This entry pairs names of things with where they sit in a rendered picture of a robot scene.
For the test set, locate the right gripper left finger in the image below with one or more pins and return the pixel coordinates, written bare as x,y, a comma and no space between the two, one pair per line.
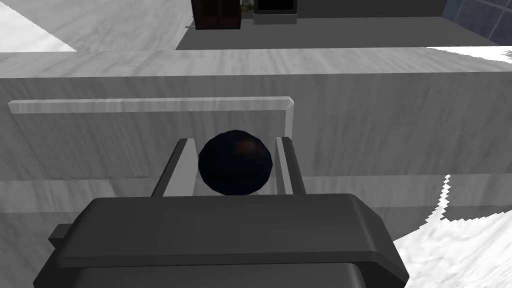
180,172

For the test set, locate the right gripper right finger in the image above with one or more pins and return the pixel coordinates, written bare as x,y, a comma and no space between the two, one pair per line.
288,168

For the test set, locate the black appliance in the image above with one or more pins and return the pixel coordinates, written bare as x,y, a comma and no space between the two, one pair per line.
274,10

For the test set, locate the black round knob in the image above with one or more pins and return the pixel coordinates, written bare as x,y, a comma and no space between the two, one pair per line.
235,163

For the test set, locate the dark brown cabinet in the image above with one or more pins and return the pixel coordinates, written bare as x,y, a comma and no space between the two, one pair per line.
216,14

